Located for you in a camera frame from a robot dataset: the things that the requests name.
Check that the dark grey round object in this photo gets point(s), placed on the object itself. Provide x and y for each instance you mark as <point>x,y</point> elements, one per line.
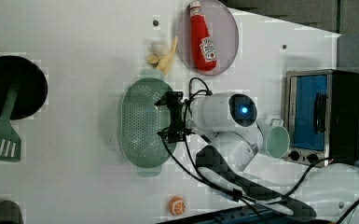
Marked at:
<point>10,213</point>

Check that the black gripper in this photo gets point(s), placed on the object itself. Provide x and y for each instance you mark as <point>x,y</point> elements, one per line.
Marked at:
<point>172,99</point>

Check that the peeled toy banana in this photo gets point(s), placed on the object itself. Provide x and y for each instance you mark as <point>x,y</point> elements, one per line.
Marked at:
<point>161,56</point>

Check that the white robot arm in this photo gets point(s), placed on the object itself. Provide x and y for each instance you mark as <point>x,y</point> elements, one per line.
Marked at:
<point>327,190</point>

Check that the green plastic mug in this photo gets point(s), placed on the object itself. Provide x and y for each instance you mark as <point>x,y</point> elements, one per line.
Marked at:
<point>276,138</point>

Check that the black toaster oven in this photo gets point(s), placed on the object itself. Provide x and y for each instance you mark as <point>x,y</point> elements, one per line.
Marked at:
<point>321,114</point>

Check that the red ketchup bottle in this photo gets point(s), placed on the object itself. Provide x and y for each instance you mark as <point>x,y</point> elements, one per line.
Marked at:
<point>202,45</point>

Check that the green plastic spatula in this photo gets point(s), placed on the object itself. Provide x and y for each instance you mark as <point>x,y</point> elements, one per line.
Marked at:
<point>10,141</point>

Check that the green plastic strainer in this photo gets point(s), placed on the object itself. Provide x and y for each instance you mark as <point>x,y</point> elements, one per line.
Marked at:
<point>141,121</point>

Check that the grey round plate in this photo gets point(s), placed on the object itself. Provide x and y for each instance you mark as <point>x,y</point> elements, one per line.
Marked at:
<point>222,28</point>

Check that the orange toy slice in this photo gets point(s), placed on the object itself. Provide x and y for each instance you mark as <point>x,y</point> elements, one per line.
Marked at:
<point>177,206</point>

